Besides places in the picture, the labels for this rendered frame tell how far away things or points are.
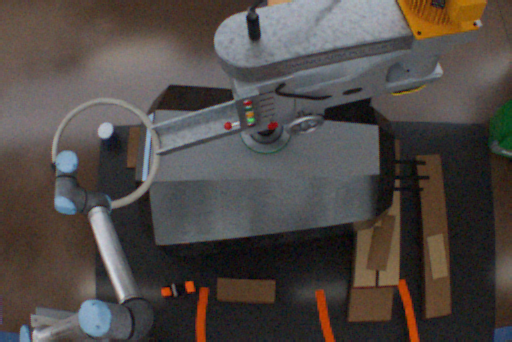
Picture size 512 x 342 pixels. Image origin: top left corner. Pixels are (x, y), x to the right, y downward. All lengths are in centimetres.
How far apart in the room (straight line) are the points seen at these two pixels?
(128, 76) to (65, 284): 137
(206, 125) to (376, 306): 137
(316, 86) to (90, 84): 206
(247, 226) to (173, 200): 34
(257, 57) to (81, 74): 226
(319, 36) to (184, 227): 124
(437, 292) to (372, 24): 182
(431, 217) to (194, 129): 150
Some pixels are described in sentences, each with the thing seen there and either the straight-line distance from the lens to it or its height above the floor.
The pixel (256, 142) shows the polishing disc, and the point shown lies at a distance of 277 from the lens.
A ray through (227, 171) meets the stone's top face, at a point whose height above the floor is 82.
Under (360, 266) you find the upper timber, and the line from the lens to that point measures 328.
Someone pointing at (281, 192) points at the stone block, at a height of 77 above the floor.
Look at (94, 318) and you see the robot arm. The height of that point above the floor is 175.
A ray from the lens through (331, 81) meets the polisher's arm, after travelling 231.
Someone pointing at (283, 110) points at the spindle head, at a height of 128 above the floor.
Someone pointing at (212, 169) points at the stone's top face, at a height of 82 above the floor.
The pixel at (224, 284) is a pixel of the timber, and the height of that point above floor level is 14.
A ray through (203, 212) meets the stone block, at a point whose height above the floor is 71.
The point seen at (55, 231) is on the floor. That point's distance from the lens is 382.
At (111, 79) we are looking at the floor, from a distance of 402.
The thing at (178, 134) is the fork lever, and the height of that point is 104.
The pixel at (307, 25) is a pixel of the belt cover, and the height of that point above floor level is 169.
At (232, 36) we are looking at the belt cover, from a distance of 205.
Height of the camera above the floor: 347
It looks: 72 degrees down
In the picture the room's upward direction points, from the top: 10 degrees counter-clockwise
